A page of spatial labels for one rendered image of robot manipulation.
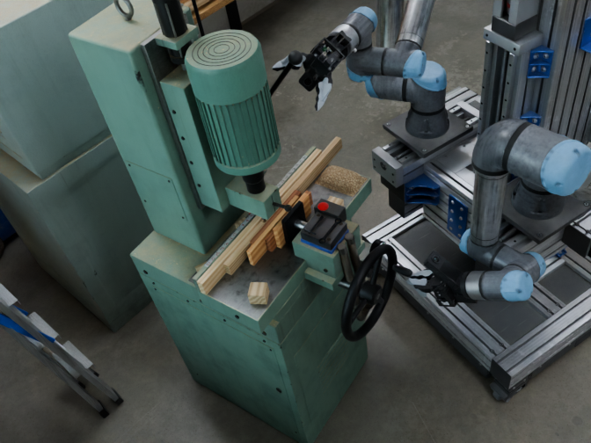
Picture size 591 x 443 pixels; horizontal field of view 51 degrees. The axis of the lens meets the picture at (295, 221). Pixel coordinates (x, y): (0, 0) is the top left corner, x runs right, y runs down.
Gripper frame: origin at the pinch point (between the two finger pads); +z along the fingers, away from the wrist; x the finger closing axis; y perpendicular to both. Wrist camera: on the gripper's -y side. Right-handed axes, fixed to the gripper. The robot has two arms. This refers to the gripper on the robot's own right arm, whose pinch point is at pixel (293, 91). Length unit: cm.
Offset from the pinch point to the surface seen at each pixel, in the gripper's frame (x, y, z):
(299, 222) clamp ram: 24.8, -27.3, 10.1
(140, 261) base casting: -2, -70, 35
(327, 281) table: 41, -26, 19
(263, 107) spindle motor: -2.0, 2.9, 12.0
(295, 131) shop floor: 2, -167, -118
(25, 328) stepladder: -15, -96, 68
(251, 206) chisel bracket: 11.8, -28.1, 16.1
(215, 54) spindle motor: -17.0, 9.0, 15.1
